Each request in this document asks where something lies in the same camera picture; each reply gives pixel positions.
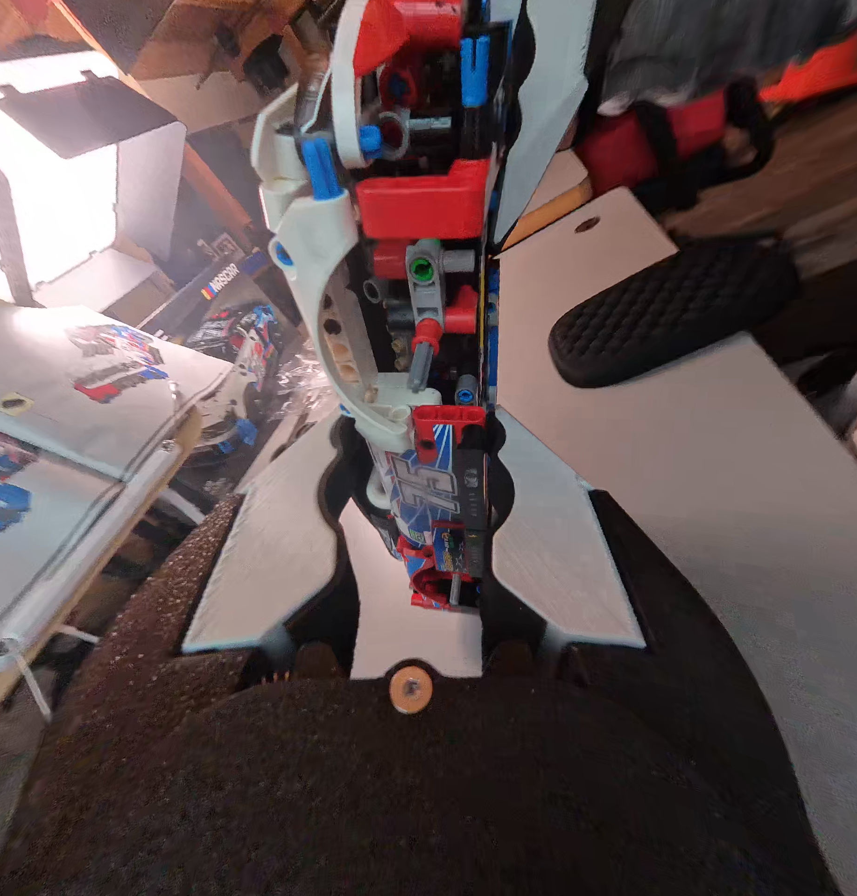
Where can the light wooden table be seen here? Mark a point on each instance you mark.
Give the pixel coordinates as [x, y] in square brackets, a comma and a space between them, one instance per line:
[561, 175]

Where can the toy car instruction booklet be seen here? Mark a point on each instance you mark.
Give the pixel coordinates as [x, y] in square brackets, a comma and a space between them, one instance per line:
[85, 434]

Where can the black chair armrest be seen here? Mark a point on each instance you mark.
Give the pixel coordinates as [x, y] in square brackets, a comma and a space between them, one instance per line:
[666, 315]

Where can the person's right forearm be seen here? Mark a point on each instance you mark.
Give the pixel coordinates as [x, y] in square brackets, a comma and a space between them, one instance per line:
[715, 35]

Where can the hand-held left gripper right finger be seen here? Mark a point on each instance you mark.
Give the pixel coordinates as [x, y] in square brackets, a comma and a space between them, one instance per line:
[561, 553]

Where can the black toy car box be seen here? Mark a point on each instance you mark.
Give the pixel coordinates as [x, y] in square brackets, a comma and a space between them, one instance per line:
[225, 280]

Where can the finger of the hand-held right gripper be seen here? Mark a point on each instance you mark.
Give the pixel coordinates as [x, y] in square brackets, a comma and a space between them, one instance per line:
[551, 84]

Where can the bright studio light panel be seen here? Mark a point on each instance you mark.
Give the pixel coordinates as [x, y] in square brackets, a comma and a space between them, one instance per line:
[50, 196]

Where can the toy brick race car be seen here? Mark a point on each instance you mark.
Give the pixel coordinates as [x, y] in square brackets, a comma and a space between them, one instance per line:
[421, 196]

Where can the red backpack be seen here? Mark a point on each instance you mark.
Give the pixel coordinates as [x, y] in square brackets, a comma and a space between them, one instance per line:
[624, 147]

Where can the white book stand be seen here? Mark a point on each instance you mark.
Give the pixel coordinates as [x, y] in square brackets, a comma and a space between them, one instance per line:
[1, 654]

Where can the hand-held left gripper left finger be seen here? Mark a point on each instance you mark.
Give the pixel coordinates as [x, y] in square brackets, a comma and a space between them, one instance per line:
[267, 532]

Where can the orange cone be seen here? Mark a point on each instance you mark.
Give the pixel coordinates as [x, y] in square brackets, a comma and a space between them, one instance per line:
[827, 70]

